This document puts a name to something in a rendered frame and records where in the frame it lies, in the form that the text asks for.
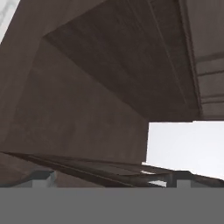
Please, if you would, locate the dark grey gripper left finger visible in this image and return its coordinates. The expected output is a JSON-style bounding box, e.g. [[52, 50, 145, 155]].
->
[[13, 170, 58, 188]]

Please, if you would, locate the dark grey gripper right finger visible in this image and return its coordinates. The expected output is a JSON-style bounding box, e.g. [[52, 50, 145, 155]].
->
[[171, 171, 224, 188]]

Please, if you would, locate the dark brown open cabinet door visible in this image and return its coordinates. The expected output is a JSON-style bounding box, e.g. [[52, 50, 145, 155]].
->
[[0, 150, 224, 188]]

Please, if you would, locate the dark brown closed cabinet door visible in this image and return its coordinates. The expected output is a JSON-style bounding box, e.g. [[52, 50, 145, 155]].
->
[[185, 0, 224, 121]]

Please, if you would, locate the dark brown wall cabinet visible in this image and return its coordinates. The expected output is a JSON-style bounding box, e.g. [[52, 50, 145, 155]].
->
[[0, 0, 204, 188]]

